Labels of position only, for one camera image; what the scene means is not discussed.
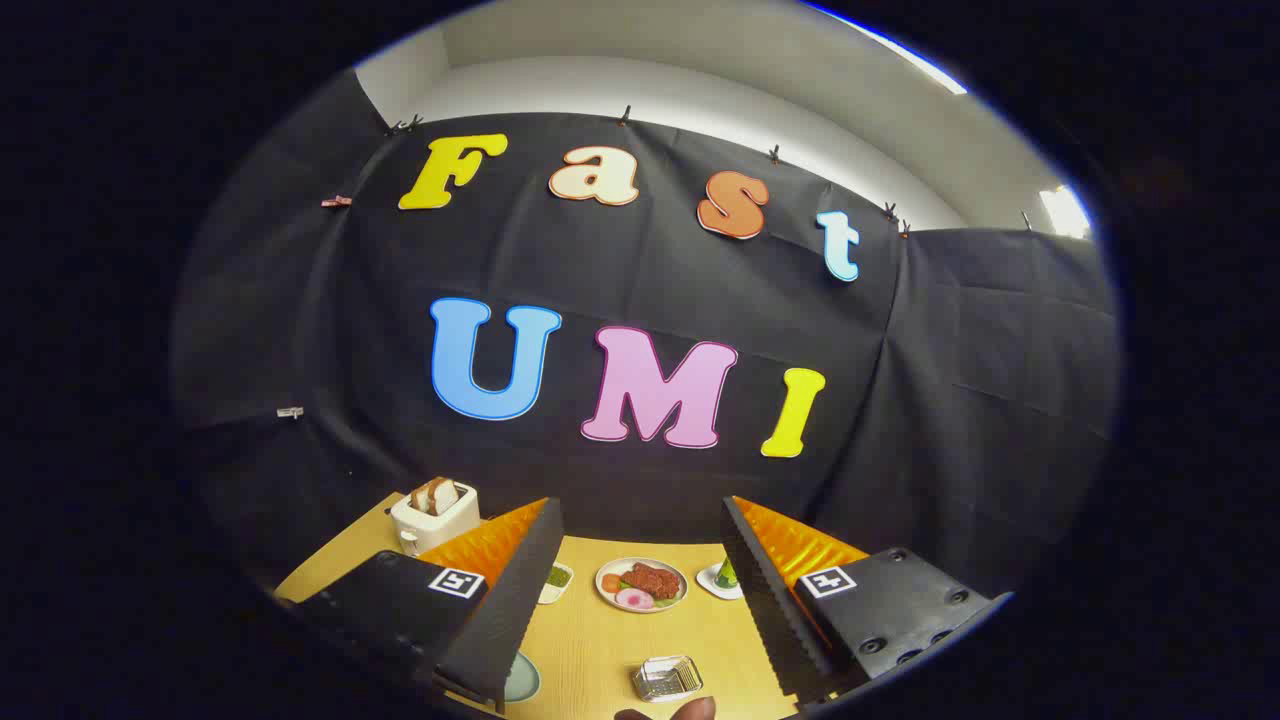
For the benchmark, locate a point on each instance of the pale green plate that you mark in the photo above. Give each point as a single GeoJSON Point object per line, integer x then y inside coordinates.
{"type": "Point", "coordinates": [522, 680]}

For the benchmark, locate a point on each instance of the red meat piece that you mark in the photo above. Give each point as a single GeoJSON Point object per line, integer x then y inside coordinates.
{"type": "Point", "coordinates": [652, 580]}

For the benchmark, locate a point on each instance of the green label drink bottle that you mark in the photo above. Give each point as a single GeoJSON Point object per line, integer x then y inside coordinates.
{"type": "Point", "coordinates": [727, 575]}

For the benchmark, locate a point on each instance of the white toaster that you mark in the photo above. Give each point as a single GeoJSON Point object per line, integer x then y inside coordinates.
{"type": "Point", "coordinates": [435, 527]}

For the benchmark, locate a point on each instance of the white divided dish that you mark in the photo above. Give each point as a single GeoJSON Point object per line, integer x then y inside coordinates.
{"type": "Point", "coordinates": [550, 595]}

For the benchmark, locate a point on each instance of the square white saucer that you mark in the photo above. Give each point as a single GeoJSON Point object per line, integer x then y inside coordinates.
{"type": "Point", "coordinates": [712, 586]}

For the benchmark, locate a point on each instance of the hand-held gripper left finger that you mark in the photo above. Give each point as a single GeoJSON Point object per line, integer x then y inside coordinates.
{"type": "Point", "coordinates": [510, 600]}

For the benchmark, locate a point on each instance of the pink round food slice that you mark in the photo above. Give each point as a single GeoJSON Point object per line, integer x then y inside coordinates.
{"type": "Point", "coordinates": [634, 598]}

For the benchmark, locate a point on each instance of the bright ceiling light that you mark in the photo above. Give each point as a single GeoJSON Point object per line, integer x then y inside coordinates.
{"type": "Point", "coordinates": [1065, 212]}

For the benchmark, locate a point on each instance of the round white food plate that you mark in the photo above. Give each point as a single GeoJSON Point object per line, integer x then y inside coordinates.
{"type": "Point", "coordinates": [612, 568]}

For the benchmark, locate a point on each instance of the pile of green beans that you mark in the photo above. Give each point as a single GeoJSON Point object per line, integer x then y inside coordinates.
{"type": "Point", "coordinates": [558, 576]}

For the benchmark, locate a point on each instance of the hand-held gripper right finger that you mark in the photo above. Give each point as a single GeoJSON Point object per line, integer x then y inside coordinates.
{"type": "Point", "coordinates": [765, 600]}

